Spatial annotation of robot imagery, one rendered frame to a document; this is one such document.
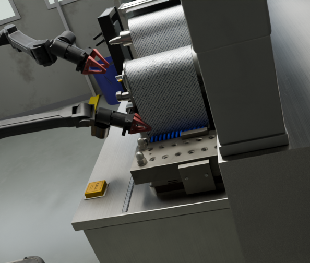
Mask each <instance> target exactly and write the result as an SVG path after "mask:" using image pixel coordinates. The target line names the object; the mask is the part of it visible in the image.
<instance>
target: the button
mask: <svg viewBox="0 0 310 263"><path fill-rule="evenodd" d="M106 186H107V183H106V181H105V180H102V181H96V182H91V183H89V184H88V186H87V189H86V191H85V197H86V198H91V197H97V196H103V195H104V192H105V189H106Z"/></svg>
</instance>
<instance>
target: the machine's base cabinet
mask: <svg viewBox="0 0 310 263"><path fill-rule="evenodd" d="M83 231H84V233H85V235H86V237H87V239H88V241H89V243H90V245H91V247H92V249H93V251H94V253H95V255H96V257H97V259H98V260H99V262H100V263H245V262H244V258H243V254H242V251H241V247H240V243H239V239H238V236H237V232H236V228H235V225H234V221H233V217H232V213H231V209H230V208H224V209H218V210H211V211H204V212H198V213H190V214H184V215H180V216H173V217H166V218H159V219H152V220H146V221H139V222H132V223H125V224H119V225H112V226H105V227H101V228H94V229H87V230H83Z"/></svg>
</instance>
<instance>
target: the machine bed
mask: <svg viewBox="0 0 310 263"><path fill-rule="evenodd" d="M127 103H128V101H123V102H121V103H120V106H119V108H118V110H117V111H118V112H122V113H126V114H127V112H126V111H125V110H126V109H125V108H126V105H127ZM122 131H123V129H121V128H118V127H114V126H111V128H110V131H109V135H108V137H107V138H106V140H105V142H104V145H103V147H102V150H101V152H100V154H99V157H98V159H97V162H96V164H95V166H94V169H93V171H92V174H91V176H90V178H89V181H88V184H89V183H91V182H96V181H102V180H105V181H106V182H107V183H109V185H108V188H107V191H106V194H105V197H100V198H94V199H88V200H84V199H85V191H86V189H87V186H88V184H87V186H86V189H85V191H84V193H83V196H82V198H81V200H80V203H79V205H78V208H77V210H76V213H75V215H74V217H73V220H72V222H71V224H72V226H73V228H74V230H75V231H80V230H87V229H94V228H101V227H105V226H112V225H119V224H125V223H132V222H139V221H146V220H152V219H159V218H166V217H173V216H180V215H184V214H190V213H198V212H204V211H211V210H218V209H224V208H230V205H229V202H228V198H227V195H226V191H225V187H224V185H221V186H216V190H210V191H206V192H200V193H194V194H186V192H180V193H174V194H168V195H162V196H157V194H156V189H155V187H150V186H149V183H144V184H138V185H135V184H134V188H133V192H132V196H131V199H130V203H129V207H128V211H127V212H123V213H122V209H123V205H124V201H125V198H126V194H127V190H128V186H129V182H130V178H131V173H130V168H131V165H132V162H133V158H134V155H135V151H136V147H137V144H138V143H137V139H138V138H139V137H142V135H141V133H136V134H132V135H131V134H128V131H126V134H125V136H122Z"/></svg>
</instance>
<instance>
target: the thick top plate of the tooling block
mask: <svg viewBox="0 0 310 263"><path fill-rule="evenodd" d="M147 146H148V149H147V150H145V151H141V152H142V153H143V154H144V156H145V157H146V160H147V161H148V162H147V164H146V165H143V166H138V165H137V161H136V153H137V152H139V150H138V146H137V147H136V151H135V155H134V158H133V162H132V165H131V168H130V173H131V175H132V177H133V180H134V182H135V185H138V184H144V183H150V182H156V181H161V180H168V179H171V178H177V177H181V175H180V172H179V170H178V165H180V164H185V163H191V162H197V161H202V160H208V159H209V162H210V166H211V169H212V171H218V170H220V168H219V164H218V148H217V132H216V130H211V131H208V135H203V136H198V137H193V138H187V139H182V138H181V137H176V138H172V139H167V140H162V141H156V142H151V143H148V145H147Z"/></svg>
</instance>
